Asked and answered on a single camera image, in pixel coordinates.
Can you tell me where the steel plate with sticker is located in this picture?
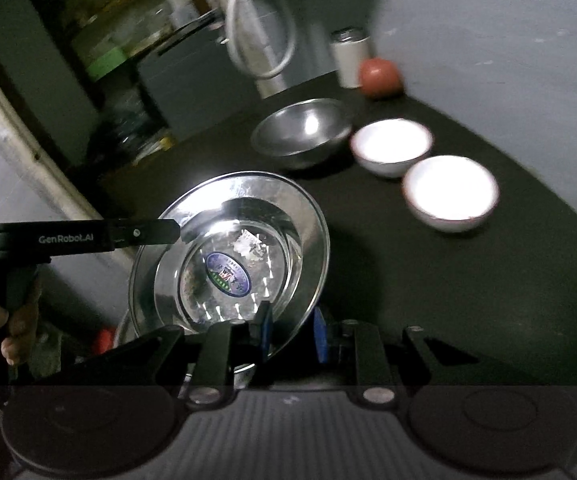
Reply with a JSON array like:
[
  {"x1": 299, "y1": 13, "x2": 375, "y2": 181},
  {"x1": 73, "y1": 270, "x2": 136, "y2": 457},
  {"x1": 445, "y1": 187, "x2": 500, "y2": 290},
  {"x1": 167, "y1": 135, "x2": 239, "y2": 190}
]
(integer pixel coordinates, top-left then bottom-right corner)
[{"x1": 129, "y1": 170, "x2": 331, "y2": 353}]

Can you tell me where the green box on shelf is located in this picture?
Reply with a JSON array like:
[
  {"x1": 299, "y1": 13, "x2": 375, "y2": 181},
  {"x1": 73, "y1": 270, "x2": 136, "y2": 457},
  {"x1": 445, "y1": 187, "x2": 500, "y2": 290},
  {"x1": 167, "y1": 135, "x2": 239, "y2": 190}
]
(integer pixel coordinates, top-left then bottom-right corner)
[{"x1": 87, "y1": 47, "x2": 129, "y2": 80}]

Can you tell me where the white hose loop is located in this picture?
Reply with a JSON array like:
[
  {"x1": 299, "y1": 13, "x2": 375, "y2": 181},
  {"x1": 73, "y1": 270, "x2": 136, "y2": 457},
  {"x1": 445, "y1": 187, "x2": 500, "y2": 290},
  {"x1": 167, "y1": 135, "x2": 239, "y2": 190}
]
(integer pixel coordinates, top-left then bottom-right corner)
[{"x1": 223, "y1": 0, "x2": 299, "y2": 80}]

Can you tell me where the dark grey appliance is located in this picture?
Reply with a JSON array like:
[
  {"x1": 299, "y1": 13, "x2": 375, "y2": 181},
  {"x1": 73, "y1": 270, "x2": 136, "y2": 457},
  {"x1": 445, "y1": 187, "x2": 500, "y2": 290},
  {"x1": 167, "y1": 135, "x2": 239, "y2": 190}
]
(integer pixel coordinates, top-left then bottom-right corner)
[{"x1": 138, "y1": 11, "x2": 260, "y2": 141}]

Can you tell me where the white steel-lid canister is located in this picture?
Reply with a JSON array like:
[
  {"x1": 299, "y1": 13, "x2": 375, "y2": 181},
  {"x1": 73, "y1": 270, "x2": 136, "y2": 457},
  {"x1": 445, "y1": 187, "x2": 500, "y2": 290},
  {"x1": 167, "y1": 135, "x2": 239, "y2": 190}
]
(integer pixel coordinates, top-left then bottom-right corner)
[{"x1": 330, "y1": 27, "x2": 372, "y2": 89}]

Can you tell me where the person's left hand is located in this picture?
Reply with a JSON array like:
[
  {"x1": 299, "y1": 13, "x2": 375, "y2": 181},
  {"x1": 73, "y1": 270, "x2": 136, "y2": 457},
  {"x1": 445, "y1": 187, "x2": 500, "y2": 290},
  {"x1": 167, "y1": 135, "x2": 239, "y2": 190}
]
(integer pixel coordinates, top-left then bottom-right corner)
[{"x1": 0, "y1": 263, "x2": 44, "y2": 366}]

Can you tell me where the steel bowl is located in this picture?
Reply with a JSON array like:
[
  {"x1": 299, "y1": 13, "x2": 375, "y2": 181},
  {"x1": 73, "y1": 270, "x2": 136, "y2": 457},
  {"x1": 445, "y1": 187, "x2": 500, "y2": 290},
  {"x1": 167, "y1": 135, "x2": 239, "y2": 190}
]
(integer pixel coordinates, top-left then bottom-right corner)
[{"x1": 250, "y1": 98, "x2": 353, "y2": 170}]

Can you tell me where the white bowl red rim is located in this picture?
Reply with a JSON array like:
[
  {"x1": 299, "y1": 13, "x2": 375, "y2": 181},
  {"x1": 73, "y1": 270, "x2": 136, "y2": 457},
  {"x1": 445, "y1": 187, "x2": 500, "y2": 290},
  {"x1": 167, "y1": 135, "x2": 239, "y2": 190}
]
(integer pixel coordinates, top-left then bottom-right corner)
[{"x1": 401, "y1": 155, "x2": 500, "y2": 234}]

